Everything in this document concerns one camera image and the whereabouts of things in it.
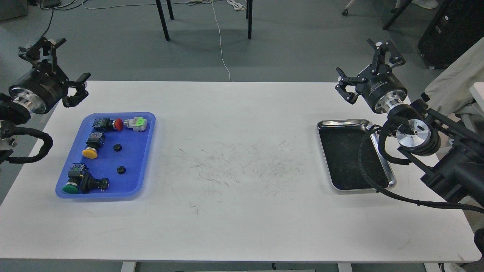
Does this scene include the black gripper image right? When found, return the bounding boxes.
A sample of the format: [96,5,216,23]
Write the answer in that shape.
[335,38,409,114]

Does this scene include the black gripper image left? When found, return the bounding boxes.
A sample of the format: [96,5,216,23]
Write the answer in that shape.
[8,37,91,115]

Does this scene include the silver metal tray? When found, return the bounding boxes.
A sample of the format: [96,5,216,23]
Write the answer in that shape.
[317,119,397,193]

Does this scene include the blue plastic tray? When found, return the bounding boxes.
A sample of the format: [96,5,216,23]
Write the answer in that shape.
[55,112,156,200]

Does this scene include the beige cloth cover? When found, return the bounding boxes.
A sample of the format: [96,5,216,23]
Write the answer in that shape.
[424,38,484,116]

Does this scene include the black equipment case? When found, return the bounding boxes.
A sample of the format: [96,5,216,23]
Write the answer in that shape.
[417,0,484,70]

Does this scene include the black chair leg left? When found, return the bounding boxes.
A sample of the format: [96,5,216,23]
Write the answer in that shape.
[155,0,174,41]

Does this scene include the black chair leg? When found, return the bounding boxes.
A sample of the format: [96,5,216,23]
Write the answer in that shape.
[246,0,253,40]
[155,0,174,41]

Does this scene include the black chair leg right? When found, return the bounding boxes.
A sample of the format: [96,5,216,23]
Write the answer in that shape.
[246,0,253,40]

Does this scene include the red push button switch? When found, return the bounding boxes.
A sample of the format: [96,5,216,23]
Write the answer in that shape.
[92,117,123,131]

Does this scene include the black floor cable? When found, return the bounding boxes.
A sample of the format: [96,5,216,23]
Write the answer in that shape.
[26,0,87,37]

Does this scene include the yellow push button switch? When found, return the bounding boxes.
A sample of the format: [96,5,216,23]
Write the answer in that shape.
[82,131,105,159]

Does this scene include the green white switch module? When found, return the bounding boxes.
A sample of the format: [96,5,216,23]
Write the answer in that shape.
[123,116,147,131]

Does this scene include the green push button switch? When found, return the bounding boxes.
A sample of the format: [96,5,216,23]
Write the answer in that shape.
[62,162,109,194]

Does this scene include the white floor cable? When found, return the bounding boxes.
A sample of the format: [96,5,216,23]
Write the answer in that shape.
[187,0,246,82]

